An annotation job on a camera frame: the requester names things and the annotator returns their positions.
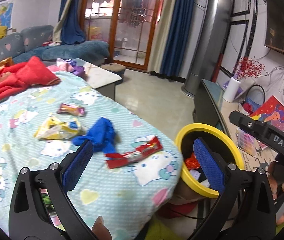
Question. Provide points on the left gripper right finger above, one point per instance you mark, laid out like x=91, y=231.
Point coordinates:
x=256, y=216

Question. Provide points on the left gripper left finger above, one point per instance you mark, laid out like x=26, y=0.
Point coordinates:
x=28, y=216

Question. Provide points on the orange red foil wrapper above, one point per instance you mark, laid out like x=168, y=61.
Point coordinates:
x=192, y=163

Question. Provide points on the yellow snack bag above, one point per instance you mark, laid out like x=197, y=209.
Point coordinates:
x=55, y=129

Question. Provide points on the red snack wrapper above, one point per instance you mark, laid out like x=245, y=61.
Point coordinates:
x=142, y=151

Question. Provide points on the blue plastic bag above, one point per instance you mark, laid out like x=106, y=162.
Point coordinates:
x=101, y=135

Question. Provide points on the purple orange candy wrapper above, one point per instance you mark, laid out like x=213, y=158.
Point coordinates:
x=73, y=110

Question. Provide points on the white purple plastic wrapper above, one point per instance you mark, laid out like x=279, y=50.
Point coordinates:
x=199, y=177

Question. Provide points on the yellow rim trash bin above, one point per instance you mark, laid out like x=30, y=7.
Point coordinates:
x=214, y=150

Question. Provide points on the colourful painting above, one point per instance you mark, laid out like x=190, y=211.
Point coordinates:
x=272, y=112

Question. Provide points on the white paper towel roll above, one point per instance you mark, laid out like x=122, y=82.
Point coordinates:
x=231, y=90

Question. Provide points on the dark tv cabinet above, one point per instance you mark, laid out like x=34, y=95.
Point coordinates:
x=212, y=109

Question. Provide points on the hello kitty blanket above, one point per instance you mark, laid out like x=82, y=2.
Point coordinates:
x=125, y=198

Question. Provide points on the red berry branches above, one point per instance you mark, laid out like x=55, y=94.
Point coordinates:
x=248, y=68

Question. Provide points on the red blanket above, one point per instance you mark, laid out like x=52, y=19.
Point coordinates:
x=19, y=77

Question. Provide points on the white coffee table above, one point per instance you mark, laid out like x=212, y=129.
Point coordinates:
x=100, y=79

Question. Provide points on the silver tower air conditioner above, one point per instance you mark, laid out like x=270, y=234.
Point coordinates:
x=211, y=39

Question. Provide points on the purple pink toys pile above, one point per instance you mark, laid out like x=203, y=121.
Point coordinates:
x=67, y=66

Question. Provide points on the brown cushioned stool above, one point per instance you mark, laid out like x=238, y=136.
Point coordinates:
x=115, y=68

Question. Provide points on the blue sofa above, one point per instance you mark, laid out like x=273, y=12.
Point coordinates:
x=36, y=41

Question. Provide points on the blue curtain right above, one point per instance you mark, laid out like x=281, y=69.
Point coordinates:
x=177, y=38

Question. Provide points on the blue curtain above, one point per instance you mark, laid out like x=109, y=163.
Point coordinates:
x=68, y=30
x=177, y=38

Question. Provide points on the blue curtain left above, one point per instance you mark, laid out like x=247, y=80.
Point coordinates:
x=68, y=30

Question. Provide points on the wooden glass door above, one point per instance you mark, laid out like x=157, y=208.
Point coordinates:
x=127, y=26

